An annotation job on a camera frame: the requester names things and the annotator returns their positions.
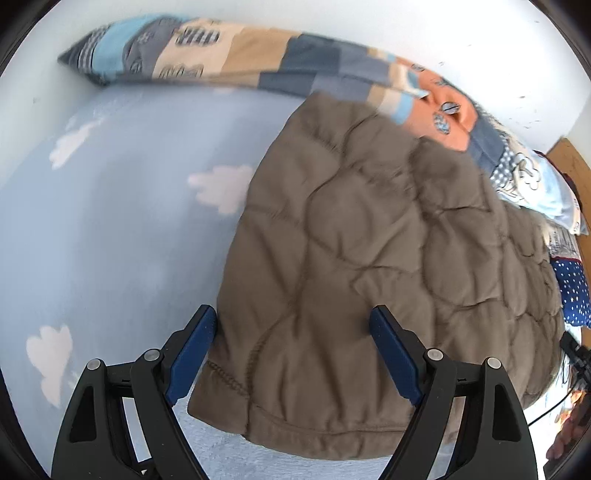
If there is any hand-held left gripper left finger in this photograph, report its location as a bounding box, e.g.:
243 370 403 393
52 305 218 480

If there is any brown quilted jacket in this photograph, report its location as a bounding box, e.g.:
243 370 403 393
187 91 566 461

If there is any blue cloud print bed sheet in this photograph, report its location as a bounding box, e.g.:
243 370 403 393
0 83 561 480

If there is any blue star print pillow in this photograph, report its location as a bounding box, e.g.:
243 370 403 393
549 257 591 329

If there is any black cable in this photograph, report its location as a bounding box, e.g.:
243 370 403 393
526 383 583 428

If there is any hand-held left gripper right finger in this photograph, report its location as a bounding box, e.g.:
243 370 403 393
369 305 540 480

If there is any wooden headboard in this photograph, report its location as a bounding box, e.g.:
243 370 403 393
547 137 591 210

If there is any patchwork printed duvet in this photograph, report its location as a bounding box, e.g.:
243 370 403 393
58 15 583 236

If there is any white printed pillow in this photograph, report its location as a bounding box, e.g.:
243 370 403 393
545 220 581 262

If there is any person's right hand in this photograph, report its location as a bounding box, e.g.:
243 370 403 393
545 401 585 462

